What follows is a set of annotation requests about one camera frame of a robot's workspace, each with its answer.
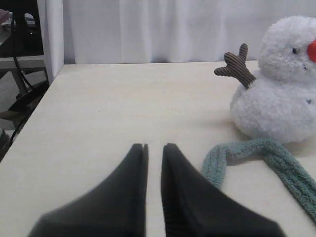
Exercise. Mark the grey metal table frame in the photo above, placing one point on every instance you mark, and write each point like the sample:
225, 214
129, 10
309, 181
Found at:
24, 63

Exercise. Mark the white backdrop curtain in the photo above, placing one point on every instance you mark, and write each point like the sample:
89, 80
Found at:
152, 31

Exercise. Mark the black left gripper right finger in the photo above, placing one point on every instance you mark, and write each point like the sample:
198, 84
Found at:
193, 207

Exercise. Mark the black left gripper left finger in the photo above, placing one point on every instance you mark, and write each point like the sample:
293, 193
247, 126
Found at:
114, 208

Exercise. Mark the white plush snowman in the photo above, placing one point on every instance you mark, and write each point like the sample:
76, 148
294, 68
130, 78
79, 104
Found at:
277, 101

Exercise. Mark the teal fuzzy scarf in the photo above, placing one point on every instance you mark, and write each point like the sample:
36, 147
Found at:
293, 175

